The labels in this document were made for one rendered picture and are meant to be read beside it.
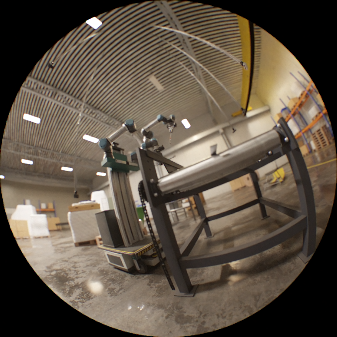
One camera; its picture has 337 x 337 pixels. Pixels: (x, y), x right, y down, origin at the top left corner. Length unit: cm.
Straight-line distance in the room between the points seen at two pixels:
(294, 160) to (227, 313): 92
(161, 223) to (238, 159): 59
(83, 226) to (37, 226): 489
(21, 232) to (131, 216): 740
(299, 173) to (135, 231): 182
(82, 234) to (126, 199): 264
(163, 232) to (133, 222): 102
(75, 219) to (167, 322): 366
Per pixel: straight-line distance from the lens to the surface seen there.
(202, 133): 1186
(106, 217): 164
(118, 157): 182
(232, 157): 65
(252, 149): 68
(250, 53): 804
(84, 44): 808
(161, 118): 167
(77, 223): 406
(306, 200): 85
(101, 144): 148
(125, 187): 179
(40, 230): 843
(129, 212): 173
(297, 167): 80
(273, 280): 98
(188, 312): 92
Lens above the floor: 73
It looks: 16 degrees up
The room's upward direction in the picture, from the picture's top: 17 degrees counter-clockwise
